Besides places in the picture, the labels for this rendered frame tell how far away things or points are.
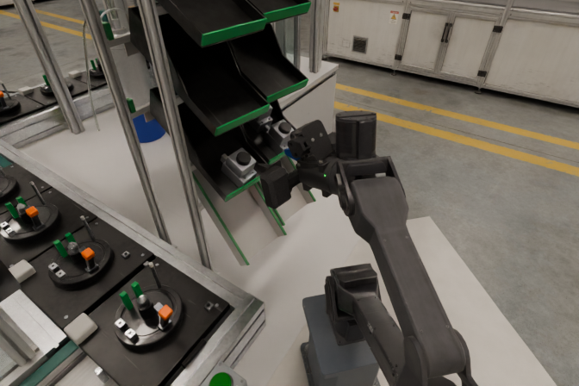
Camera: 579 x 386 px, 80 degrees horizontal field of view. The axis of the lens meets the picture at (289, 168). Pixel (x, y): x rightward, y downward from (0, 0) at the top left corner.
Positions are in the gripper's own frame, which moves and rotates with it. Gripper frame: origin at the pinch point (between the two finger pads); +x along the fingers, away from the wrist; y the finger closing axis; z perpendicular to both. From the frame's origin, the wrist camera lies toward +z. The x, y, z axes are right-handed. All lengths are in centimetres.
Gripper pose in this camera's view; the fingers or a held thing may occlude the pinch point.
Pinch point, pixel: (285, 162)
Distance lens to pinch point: 61.9
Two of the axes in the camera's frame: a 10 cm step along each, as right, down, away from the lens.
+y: -6.9, 4.2, -5.9
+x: -7.1, -2.0, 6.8
